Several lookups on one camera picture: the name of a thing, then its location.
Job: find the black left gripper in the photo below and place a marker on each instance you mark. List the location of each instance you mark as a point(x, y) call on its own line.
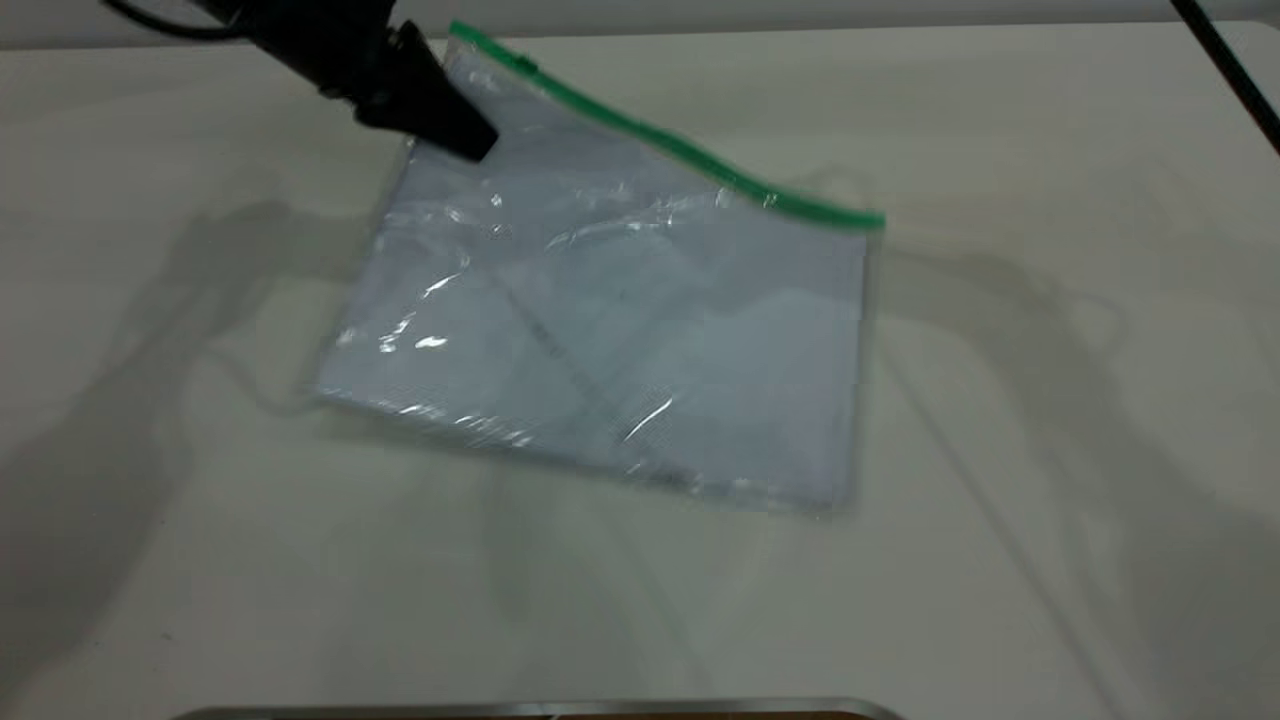
point(335, 50)

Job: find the silver metal bar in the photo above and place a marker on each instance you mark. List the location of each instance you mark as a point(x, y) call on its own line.
point(540, 709)

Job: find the clear plastic green-zip bag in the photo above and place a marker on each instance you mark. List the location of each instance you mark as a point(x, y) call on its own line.
point(610, 320)

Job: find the green zipper slider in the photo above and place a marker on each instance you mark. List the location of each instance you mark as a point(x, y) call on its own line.
point(526, 67)

